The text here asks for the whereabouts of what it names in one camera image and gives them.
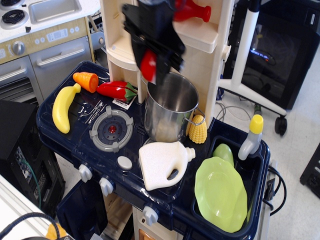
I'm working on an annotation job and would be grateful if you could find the cream toy kitchen shelf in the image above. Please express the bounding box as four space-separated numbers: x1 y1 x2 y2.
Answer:
100 0 234 123

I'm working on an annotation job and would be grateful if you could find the red toy ketchup bottle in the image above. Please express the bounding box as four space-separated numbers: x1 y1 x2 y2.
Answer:
173 0 212 23

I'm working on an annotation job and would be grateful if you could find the red toy chili pepper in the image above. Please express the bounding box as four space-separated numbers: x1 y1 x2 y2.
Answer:
96 81 138 103

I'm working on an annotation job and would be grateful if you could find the white rolling monitor stand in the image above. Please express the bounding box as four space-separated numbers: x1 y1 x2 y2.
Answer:
218 0 288 136

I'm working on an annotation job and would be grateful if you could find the orange toy carrot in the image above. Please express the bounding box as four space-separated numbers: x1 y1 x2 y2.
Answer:
72 72 99 93

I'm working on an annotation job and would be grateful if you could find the grey wooden toy kitchen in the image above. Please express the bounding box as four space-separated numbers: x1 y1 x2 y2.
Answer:
0 0 100 104

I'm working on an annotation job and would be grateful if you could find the yellow toy banana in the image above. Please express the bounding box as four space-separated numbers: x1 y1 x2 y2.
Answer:
52 83 81 134

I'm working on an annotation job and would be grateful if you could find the stainless steel pot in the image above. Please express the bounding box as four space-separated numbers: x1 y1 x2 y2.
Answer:
144 72 206 143

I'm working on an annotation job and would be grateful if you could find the black monitor screen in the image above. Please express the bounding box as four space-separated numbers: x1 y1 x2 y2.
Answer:
223 0 320 110

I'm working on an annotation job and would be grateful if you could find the grey yellow toy faucet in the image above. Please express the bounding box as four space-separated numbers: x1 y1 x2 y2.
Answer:
238 114 264 161

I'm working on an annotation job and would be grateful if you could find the light green toy cup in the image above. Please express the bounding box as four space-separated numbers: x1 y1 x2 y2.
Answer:
212 143 235 167

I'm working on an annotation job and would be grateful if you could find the navy blue toy kitchen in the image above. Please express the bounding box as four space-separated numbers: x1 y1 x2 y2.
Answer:
36 73 270 240

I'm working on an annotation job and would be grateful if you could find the black power cable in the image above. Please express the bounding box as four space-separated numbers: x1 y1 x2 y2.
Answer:
262 164 288 217

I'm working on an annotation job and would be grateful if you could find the light green toy plate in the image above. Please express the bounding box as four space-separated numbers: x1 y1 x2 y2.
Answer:
194 156 248 233

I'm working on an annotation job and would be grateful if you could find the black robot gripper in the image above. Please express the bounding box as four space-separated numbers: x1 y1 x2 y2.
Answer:
121 0 186 86

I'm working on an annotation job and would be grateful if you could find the grey toy stove burner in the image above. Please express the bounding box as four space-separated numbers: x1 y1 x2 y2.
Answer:
89 105 134 153

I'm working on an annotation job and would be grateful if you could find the red white toy sushi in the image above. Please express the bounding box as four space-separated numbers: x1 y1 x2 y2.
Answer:
140 49 157 84

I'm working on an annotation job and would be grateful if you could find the yellow toy corn cob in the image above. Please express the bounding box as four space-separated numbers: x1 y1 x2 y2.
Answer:
186 114 207 144

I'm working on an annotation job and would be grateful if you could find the black computer case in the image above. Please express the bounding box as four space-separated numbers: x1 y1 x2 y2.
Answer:
0 100 65 218

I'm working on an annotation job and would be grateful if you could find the white toy detergent jug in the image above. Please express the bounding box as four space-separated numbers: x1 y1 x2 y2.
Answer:
138 141 196 191

